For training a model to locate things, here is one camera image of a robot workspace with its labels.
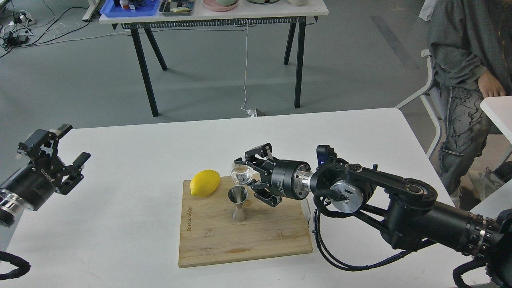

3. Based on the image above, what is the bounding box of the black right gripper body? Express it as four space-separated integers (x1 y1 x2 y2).
268 158 312 200

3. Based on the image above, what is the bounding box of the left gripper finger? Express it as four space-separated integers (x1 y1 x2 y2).
54 152 91 195
17 124 73 164

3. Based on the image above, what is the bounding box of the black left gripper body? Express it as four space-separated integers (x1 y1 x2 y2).
1 163 66 211

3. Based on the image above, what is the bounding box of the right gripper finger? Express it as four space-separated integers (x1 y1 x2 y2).
234 143 274 172
250 182 282 207

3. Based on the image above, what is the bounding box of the small clear glass cup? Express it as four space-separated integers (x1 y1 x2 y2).
230 165 254 185

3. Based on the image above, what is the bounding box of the steel double jigger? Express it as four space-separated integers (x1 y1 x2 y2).
228 185 248 221

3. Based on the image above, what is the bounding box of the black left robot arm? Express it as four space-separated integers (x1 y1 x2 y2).
0 124 91 228

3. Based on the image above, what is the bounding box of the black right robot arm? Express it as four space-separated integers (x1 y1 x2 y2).
234 143 512 288

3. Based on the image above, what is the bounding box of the yellow lemon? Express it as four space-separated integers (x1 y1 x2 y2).
190 170 220 197

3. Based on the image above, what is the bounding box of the bamboo cutting board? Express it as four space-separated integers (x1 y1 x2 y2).
178 176 312 268

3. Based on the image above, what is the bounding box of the white background table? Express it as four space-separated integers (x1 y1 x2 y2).
99 0 329 117

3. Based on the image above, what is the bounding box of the pink plate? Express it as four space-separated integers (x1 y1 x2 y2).
202 0 238 12

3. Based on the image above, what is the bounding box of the white office chair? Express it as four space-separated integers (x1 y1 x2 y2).
395 49 446 158

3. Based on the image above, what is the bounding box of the grey metal tray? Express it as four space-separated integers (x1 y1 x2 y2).
158 0 194 16

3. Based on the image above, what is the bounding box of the blue plastic tray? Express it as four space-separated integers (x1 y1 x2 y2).
100 0 162 18

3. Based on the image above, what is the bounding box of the white side table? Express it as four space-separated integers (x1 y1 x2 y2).
480 96 512 143

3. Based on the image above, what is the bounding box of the person in grey clothes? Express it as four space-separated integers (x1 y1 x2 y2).
428 0 511 207

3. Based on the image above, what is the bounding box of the white hanging cable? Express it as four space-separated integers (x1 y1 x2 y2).
240 22 258 118

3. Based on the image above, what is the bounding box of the floor cables and power strip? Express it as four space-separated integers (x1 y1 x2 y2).
0 0 100 58

